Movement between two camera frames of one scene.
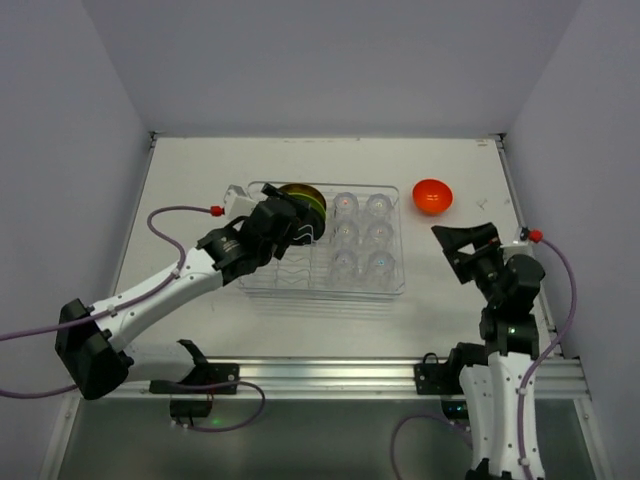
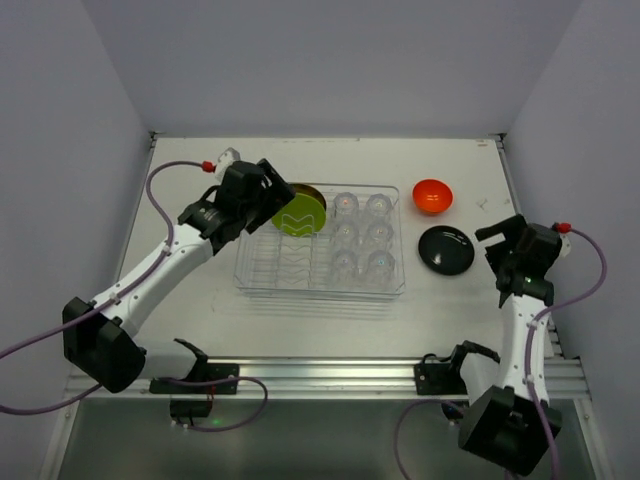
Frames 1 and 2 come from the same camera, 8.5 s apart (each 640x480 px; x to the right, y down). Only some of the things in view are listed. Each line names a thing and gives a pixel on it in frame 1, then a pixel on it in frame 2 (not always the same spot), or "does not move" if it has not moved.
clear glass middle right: x=379 y=235 does not move
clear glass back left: x=345 y=206 does not move
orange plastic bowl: x=432 y=196 does not move
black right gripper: x=480 y=252 to x=507 y=240
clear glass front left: x=344 y=266 does not move
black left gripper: x=289 y=210 to x=270 y=189
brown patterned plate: x=305 y=189 does not move
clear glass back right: x=378 y=207 does not move
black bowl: x=311 y=226 to x=446 y=250
